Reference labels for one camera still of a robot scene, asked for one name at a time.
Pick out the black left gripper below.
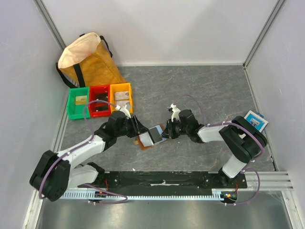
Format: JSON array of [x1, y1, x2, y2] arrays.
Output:
[[115, 114, 149, 138]]

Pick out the dark VIP card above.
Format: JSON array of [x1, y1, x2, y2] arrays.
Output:
[[95, 105, 109, 112], [149, 127, 163, 144]]

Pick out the brown leather card holder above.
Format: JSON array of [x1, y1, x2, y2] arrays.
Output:
[[133, 124, 168, 150]]

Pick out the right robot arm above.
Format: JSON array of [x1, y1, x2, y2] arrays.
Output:
[[161, 104, 267, 188]]

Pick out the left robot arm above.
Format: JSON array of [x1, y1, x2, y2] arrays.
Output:
[[30, 111, 149, 201]]

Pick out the silver VIP card in bin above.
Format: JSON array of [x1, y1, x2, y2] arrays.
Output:
[[114, 91, 130, 101]]

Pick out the black VIP card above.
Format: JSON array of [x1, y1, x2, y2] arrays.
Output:
[[95, 93, 108, 101]]

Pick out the gold card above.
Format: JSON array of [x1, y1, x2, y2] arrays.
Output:
[[75, 95, 87, 105]]

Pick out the red plastic bin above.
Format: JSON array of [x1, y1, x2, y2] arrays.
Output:
[[89, 85, 111, 117]]

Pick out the yellow plastic bin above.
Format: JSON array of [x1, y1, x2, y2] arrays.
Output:
[[109, 83, 133, 114]]

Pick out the green plastic bin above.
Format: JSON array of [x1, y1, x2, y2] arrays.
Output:
[[66, 87, 90, 120]]

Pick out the tan paper tote bag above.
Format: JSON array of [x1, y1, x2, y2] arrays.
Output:
[[56, 32, 127, 88]]

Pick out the blue razor box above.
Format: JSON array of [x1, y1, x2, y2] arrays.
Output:
[[244, 111, 269, 132]]

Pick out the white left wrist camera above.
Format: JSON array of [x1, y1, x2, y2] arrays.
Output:
[[115, 104, 131, 118]]

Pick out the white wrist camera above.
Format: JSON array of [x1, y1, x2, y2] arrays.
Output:
[[115, 104, 131, 118], [168, 104, 181, 122]]

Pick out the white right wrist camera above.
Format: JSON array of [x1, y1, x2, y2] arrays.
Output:
[[168, 104, 181, 122]]

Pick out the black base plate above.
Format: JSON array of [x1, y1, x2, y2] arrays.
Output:
[[92, 171, 247, 190]]

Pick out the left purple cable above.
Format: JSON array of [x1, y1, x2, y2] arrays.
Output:
[[38, 100, 129, 206]]

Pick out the purple cable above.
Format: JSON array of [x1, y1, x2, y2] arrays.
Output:
[[38, 100, 129, 206], [175, 94, 265, 206]]

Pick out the blue slotted cable duct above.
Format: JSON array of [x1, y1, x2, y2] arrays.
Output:
[[59, 189, 226, 200]]

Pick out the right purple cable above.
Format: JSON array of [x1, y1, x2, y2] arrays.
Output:
[[175, 94, 265, 206]]

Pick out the aluminium front rail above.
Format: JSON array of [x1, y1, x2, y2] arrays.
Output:
[[33, 170, 295, 191]]

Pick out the aluminium corner post left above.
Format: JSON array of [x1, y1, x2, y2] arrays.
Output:
[[33, 0, 66, 50]]

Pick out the aluminium corner post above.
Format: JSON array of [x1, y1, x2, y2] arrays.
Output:
[[33, 0, 66, 50], [243, 0, 286, 70]]

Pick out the aluminium corner post right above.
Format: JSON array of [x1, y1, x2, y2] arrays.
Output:
[[243, 0, 286, 70]]

